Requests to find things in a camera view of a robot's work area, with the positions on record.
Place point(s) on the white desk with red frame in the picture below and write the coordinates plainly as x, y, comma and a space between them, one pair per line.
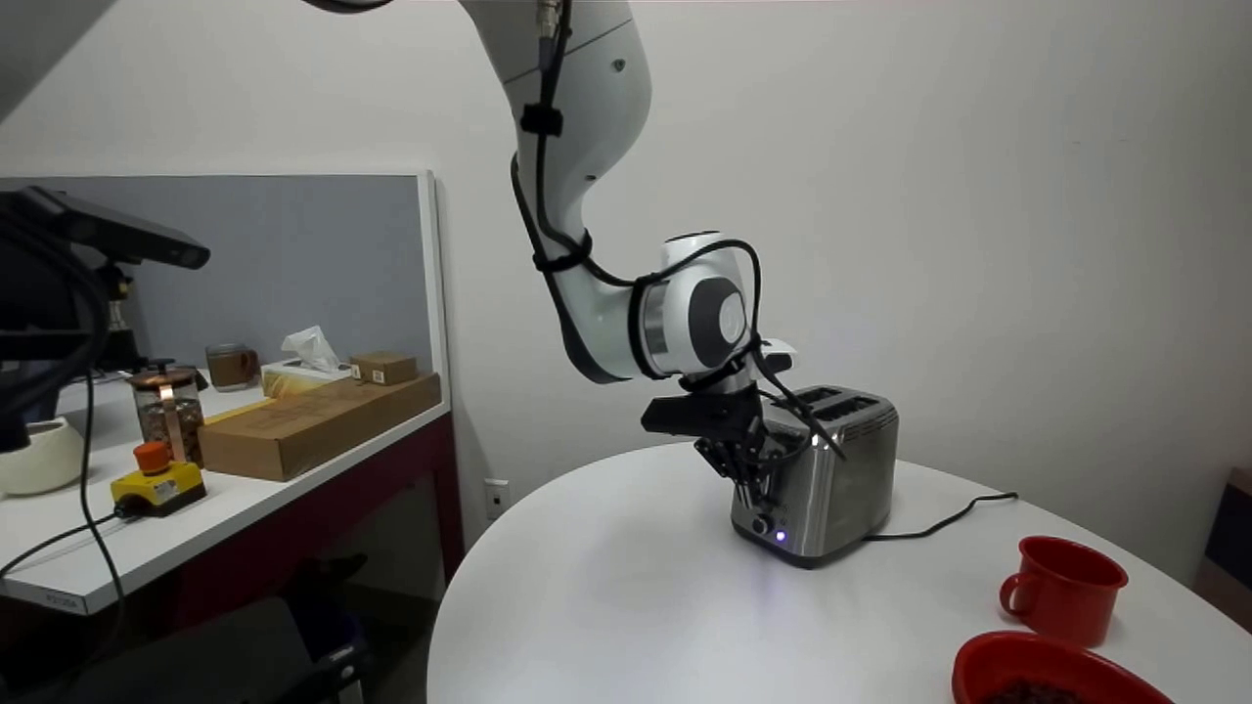
231, 545

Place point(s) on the red plastic mug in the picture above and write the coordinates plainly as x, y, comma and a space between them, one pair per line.
1060, 594

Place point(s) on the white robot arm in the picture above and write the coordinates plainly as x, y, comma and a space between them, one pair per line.
576, 88

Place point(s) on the small brown cardboard box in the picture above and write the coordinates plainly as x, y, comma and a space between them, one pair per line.
385, 371

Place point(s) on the white tissue box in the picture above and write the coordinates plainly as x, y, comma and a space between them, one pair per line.
301, 360

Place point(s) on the yellow emergency stop button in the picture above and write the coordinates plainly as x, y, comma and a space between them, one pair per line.
157, 483

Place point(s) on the silver two-slot toaster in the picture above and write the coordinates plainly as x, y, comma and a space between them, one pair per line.
827, 475

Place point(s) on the glass jar with metal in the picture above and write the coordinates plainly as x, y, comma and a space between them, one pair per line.
171, 410

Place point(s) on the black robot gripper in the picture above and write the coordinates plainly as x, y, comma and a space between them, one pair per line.
724, 420

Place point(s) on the red plastic bowl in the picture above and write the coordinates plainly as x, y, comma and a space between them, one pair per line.
1030, 669

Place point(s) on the black camera on stand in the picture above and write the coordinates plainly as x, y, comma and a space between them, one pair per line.
64, 265

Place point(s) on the grey partition board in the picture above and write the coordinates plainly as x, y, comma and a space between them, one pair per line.
287, 251

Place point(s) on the dark brown cup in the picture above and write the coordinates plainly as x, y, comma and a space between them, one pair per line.
231, 364

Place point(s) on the white tape roll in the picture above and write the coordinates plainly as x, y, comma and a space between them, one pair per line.
48, 459

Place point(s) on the flat cardboard box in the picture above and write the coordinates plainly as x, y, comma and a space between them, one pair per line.
300, 432

